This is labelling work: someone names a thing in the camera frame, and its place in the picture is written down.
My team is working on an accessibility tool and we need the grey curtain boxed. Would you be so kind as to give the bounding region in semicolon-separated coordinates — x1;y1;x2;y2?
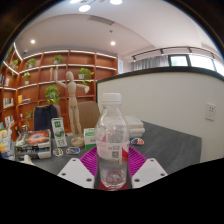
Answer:
131;54;170;72

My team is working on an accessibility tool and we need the small round sticker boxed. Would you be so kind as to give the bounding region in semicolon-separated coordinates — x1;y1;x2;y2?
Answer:
52;148;65;158

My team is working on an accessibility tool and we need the ceiling air vent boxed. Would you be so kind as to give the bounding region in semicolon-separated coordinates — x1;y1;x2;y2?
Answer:
88;14;116;26

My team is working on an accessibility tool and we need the orange blue sticker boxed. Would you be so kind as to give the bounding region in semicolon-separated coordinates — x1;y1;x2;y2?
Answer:
130;137;146;146

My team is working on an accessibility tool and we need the oval blue sticker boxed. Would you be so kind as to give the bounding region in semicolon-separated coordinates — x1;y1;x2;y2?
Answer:
65;146;81;156

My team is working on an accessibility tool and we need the wooden artist mannequin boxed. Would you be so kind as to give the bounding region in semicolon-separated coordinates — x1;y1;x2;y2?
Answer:
54;66;91;148

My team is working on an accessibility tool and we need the stack of dark books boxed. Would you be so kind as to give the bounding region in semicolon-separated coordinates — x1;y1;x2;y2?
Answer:
14;128;53;160

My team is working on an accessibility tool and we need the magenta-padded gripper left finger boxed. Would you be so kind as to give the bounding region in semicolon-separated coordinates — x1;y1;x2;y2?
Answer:
57;146;100;190

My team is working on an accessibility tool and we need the tall green white carton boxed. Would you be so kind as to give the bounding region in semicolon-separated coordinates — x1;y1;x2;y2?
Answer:
51;117;69;149

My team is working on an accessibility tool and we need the tan chair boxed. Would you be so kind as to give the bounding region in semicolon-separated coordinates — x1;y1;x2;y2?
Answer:
77;100;101;134

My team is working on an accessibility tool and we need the branched ceiling lamp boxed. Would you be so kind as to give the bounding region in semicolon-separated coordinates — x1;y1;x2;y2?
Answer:
69;0;124;14

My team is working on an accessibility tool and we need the clear plastic water bottle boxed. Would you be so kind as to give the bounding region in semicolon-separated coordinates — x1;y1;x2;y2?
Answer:
94;92;130;191

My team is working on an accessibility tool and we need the stack of white books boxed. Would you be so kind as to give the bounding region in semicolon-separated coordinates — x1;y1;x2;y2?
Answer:
124;115;146;139

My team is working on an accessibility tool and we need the chair with dark jacket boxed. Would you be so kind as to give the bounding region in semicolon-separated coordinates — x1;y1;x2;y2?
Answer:
33;104;63;133

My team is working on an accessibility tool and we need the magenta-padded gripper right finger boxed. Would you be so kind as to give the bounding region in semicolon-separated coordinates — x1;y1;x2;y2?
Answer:
127;146;168;190

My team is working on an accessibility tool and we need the wooden shelf unit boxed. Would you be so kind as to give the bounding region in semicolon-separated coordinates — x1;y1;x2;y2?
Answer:
0;41;120;141

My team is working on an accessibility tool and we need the small green white box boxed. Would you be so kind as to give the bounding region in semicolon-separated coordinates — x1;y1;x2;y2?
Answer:
83;127;97;152

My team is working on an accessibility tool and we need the stack of colourful books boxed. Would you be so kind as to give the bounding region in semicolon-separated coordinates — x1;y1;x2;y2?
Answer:
0;128;16;160

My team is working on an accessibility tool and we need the black curtain rail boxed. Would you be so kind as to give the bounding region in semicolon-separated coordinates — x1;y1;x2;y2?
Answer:
131;45;224;63

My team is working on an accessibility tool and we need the white wall socket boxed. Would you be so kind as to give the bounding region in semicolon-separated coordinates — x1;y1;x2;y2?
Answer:
204;102;217;122

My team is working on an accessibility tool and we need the window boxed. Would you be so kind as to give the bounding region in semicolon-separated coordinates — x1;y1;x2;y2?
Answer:
168;53;224;76

